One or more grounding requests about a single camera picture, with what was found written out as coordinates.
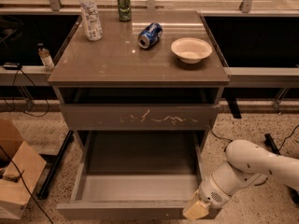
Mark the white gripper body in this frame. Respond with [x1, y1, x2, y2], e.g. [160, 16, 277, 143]
[199, 176, 231, 209]

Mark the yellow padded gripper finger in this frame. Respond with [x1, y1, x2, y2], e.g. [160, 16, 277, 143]
[182, 190, 210, 221]

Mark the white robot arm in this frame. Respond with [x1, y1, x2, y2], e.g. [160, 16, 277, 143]
[183, 140, 299, 221]

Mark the grey drawer cabinet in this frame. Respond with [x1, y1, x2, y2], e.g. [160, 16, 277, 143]
[49, 9, 229, 145]

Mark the scratched grey upper drawer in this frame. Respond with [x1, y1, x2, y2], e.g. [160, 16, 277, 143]
[61, 104, 220, 131]

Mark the black right table leg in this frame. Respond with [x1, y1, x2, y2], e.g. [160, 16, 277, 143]
[264, 133, 299, 206]

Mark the black table leg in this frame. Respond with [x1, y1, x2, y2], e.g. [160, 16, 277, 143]
[36, 131, 74, 200]
[264, 133, 299, 206]

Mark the white bowl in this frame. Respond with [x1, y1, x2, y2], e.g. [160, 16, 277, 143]
[171, 37, 212, 64]

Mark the black left table leg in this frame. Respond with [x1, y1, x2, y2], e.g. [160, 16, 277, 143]
[36, 131, 74, 200]

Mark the blue pepsi can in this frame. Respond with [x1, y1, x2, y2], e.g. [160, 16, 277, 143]
[138, 22, 163, 49]

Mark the cardboard box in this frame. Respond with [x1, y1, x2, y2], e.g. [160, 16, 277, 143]
[0, 119, 46, 219]

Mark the green soda can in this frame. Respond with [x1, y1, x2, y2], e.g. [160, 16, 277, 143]
[117, 0, 132, 21]

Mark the clear plastic water bottle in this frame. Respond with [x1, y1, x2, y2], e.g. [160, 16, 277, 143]
[79, 0, 103, 41]

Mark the small bottle on ledge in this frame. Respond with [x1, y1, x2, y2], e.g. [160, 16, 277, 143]
[37, 43, 54, 72]

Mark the black device on ledge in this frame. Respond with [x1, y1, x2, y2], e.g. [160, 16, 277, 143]
[3, 63, 22, 70]

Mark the black floor cable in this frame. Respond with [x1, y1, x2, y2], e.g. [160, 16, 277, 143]
[207, 123, 299, 151]

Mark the black cable over box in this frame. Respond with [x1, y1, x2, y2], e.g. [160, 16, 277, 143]
[0, 147, 54, 224]

